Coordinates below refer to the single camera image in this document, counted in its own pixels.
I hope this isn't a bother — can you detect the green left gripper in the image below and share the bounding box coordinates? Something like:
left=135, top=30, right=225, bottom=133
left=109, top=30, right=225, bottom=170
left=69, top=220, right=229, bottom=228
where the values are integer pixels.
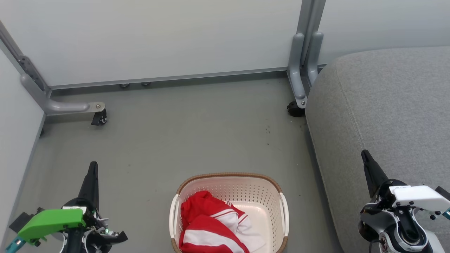
left=17, top=161, right=129, bottom=253

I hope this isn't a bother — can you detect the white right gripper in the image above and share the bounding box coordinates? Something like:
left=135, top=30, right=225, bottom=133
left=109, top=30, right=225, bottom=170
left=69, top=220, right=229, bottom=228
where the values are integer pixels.
left=361, top=150, right=450, bottom=220

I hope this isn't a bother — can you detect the white red-striped garment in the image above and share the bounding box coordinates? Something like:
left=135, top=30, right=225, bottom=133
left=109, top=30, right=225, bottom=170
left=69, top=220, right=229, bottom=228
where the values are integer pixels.
left=180, top=200, right=266, bottom=253

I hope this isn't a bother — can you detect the grey fabric sofa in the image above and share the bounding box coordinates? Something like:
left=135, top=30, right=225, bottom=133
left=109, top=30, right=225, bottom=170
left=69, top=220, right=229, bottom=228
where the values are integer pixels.
left=305, top=46, right=450, bottom=253

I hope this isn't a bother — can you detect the black caster wheel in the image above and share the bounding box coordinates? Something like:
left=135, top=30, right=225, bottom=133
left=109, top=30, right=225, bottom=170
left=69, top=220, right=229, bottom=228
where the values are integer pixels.
left=91, top=109, right=108, bottom=126
left=287, top=101, right=306, bottom=117

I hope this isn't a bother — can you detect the white perforated laundry basket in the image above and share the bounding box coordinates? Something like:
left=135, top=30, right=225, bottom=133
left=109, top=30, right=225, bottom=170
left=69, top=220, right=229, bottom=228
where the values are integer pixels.
left=169, top=172, right=289, bottom=253

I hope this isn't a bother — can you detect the grey partition bottom rail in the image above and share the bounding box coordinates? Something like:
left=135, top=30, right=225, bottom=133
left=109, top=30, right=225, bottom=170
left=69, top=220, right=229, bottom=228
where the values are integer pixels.
left=49, top=67, right=289, bottom=90

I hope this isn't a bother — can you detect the grey upright partition post foot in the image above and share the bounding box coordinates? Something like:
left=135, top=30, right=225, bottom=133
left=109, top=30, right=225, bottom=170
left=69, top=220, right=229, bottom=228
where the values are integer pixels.
left=287, top=0, right=326, bottom=109

